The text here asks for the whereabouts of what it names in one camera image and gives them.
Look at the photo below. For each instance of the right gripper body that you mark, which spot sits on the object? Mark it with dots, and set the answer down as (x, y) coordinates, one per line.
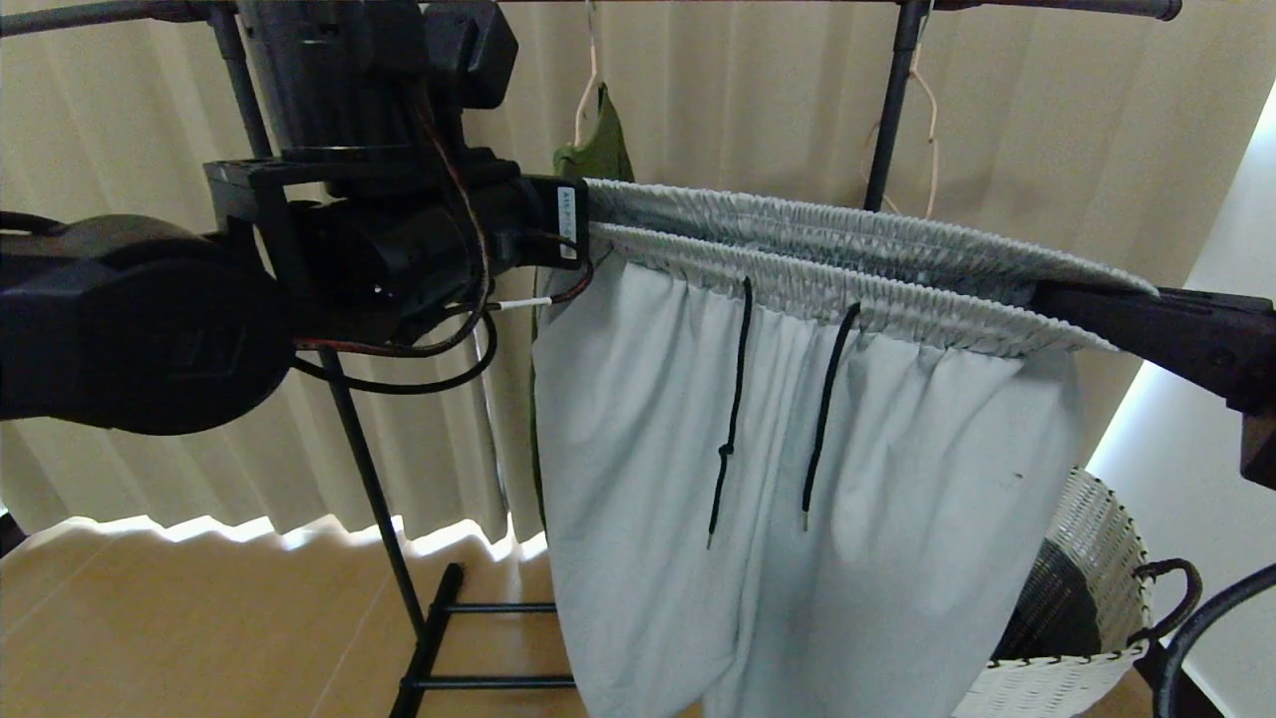
(1261, 449)

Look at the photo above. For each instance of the white laundry basket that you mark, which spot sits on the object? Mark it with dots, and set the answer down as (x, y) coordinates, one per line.
(1097, 538)

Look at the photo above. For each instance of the black clothes rack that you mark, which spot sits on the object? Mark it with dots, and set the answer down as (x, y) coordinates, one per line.
(369, 479)

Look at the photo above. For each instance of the green long-sleeved shirt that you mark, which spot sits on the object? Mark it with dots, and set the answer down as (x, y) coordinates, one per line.
(598, 150)

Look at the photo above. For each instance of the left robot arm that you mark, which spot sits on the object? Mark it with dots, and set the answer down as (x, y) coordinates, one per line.
(150, 319)

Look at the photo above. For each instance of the pink clothes hanger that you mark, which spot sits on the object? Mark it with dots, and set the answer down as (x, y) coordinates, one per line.
(588, 90)
(933, 150)

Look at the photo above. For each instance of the pale grey shorts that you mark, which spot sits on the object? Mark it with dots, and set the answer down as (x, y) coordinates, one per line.
(797, 449)

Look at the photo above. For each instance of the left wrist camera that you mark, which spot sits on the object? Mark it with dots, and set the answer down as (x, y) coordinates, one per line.
(478, 50)

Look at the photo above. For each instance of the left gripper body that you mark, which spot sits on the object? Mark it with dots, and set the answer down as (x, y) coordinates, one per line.
(439, 239)

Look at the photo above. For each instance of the beige curtain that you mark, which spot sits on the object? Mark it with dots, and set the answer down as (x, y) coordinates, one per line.
(1047, 130)

